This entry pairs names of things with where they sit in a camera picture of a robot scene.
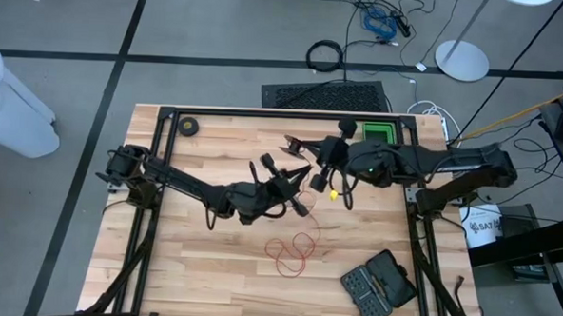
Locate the yellow cable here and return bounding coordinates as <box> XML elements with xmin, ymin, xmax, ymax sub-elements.
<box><xmin>453</xmin><ymin>75</ymin><xmax>563</xmax><ymax>148</ymax></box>

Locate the black wire spool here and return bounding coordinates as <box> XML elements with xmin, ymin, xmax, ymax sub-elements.
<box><xmin>282</xmin><ymin>133</ymin><xmax>311</xmax><ymax>161</ymax></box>

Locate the white plastic bin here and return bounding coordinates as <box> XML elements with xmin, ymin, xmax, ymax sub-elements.
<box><xmin>0</xmin><ymin>41</ymin><xmax>65</xmax><ymax>161</ymax></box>

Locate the white cable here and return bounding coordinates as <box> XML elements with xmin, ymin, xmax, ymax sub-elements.
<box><xmin>405</xmin><ymin>100</ymin><xmax>456</xmax><ymax>143</ymax></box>

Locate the black coiled cable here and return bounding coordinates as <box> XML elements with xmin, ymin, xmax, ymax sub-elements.
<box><xmin>304</xmin><ymin>38</ymin><xmax>347</xmax><ymax>75</ymax></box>

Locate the red cord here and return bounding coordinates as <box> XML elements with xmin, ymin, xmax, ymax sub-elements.
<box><xmin>262</xmin><ymin>173</ymin><xmax>324</xmax><ymax>280</ymax></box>

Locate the black power strip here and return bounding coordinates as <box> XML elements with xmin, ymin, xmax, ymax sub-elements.
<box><xmin>390</xmin><ymin>10</ymin><xmax>414</xmax><ymax>39</ymax></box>

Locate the black desk frame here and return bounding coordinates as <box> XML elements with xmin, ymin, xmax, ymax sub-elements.
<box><xmin>464</xmin><ymin>208</ymin><xmax>563</xmax><ymax>316</ymax></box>

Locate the black floor mat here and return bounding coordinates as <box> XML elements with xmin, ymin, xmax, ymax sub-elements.
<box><xmin>260</xmin><ymin>75</ymin><xmax>394</xmax><ymax>114</ymax></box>

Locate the black control box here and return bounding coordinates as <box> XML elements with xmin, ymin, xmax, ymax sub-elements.
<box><xmin>498</xmin><ymin>202</ymin><xmax>541</xmax><ymax>241</ymax></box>

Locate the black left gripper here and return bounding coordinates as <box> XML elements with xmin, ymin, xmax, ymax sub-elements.
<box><xmin>233</xmin><ymin>151</ymin><xmax>313</xmax><ymax>227</ymax></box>

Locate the blue coiled cable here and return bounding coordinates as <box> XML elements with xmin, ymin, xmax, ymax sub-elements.
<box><xmin>360</xmin><ymin>7</ymin><xmax>399</xmax><ymax>40</ymax></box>

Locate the black tape roll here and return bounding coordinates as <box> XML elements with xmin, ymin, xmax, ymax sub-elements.
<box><xmin>177</xmin><ymin>116</ymin><xmax>201</xmax><ymax>138</ymax></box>

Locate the green plastic tray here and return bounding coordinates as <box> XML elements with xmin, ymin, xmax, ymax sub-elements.
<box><xmin>360</xmin><ymin>121</ymin><xmax>399</xmax><ymax>146</ymax></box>

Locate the black screwdriver bit case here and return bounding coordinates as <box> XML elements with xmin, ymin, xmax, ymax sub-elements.
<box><xmin>339</xmin><ymin>247</ymin><xmax>420</xmax><ymax>316</ymax></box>

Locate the thin black hanging cable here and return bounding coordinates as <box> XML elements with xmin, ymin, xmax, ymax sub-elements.
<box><xmin>448</xmin><ymin>0</ymin><xmax>563</xmax><ymax>148</ymax></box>

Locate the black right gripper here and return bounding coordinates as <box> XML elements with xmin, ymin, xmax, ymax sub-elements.
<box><xmin>294</xmin><ymin>116</ymin><xmax>359</xmax><ymax>194</ymax></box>

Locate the brown cable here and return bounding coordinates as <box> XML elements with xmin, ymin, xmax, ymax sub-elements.
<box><xmin>452</xmin><ymin>274</ymin><xmax>466</xmax><ymax>308</ymax></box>

